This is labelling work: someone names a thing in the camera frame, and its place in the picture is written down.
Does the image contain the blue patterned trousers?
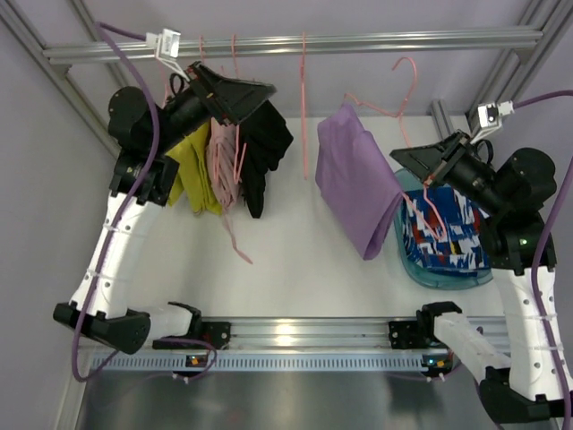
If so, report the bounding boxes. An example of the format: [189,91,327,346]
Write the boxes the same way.
[400,186,491,273]

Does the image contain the pink hanger of blue trousers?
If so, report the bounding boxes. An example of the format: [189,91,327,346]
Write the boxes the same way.
[299,32,309,180]

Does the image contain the purple trousers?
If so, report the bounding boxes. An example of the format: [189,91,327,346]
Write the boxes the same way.
[315,103,403,261]

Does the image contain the pink hanger of purple trousers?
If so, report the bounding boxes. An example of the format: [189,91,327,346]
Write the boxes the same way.
[343,56,449,243]

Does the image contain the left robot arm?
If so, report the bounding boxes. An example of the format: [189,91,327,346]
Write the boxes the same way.
[53,61,277,355]

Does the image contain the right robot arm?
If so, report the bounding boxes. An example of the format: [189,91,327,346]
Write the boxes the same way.
[391,132,572,428]

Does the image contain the pink trousers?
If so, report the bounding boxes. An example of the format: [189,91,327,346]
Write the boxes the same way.
[206,118,252,264]

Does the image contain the black trousers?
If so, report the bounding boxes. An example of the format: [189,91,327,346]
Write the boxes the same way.
[239,100,294,219]

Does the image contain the pink hanger of black trousers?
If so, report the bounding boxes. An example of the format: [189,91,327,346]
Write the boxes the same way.
[231,34,245,185]

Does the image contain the yellow trousers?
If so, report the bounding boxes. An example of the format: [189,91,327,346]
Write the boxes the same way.
[167,123,222,215]

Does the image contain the teal plastic bin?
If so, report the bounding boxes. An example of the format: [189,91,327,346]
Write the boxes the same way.
[394,169,492,291]

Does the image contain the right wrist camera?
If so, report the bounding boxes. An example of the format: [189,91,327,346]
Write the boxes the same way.
[470,100,515,143]

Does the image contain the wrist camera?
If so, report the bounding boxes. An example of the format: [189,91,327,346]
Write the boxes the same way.
[470,100,515,143]
[144,29,196,82]

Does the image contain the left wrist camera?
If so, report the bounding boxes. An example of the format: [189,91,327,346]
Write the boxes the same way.
[144,29,196,82]

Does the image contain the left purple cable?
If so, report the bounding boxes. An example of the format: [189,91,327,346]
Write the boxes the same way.
[71,21,218,383]

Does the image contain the aluminium hanging rail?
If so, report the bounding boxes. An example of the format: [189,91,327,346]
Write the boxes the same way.
[42,26,543,65]

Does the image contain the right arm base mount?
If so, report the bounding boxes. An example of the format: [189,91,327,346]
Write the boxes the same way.
[388,320,444,350]

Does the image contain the aluminium front rail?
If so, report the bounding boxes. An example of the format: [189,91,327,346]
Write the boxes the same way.
[73,314,559,357]

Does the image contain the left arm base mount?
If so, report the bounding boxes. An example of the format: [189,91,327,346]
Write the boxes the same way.
[152,320,232,350]

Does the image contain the grey slotted cable duct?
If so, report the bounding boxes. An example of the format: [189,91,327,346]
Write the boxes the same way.
[104,352,451,372]

